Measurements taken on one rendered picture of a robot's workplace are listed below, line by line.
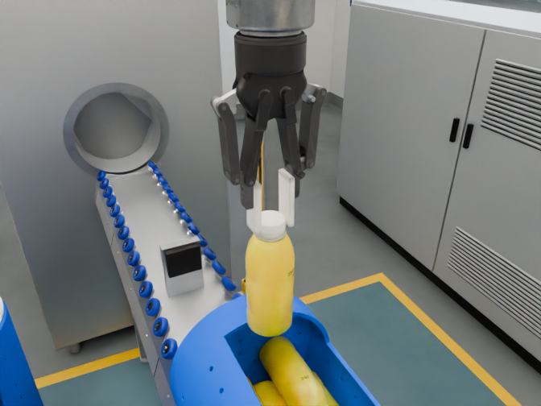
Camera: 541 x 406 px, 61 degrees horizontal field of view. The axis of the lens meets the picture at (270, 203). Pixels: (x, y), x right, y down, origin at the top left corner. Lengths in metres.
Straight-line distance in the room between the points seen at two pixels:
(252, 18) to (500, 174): 1.95
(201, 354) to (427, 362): 1.80
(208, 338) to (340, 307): 1.91
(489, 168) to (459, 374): 0.97
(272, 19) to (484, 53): 1.91
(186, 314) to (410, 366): 1.42
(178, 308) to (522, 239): 1.60
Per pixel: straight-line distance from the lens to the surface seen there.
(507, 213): 2.34
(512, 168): 2.27
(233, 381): 0.69
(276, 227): 0.56
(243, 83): 0.49
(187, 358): 0.77
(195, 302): 1.24
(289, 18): 0.46
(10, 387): 1.25
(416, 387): 2.32
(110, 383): 2.36
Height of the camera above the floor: 1.74
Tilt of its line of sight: 29 degrees down
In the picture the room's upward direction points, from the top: straight up
